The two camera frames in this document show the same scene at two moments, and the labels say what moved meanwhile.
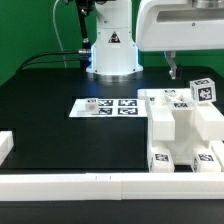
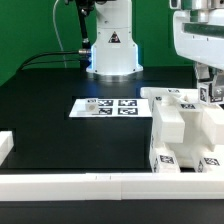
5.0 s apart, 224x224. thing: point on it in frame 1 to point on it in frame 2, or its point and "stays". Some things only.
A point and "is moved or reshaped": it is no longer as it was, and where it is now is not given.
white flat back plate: x=111 y=108 stays
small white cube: x=160 y=160 stays
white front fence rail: x=113 y=186 stays
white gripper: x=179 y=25 to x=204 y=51
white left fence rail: x=6 y=144 stays
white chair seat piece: x=185 y=146 to x=203 y=130
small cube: x=203 y=90 is moved or reshaped
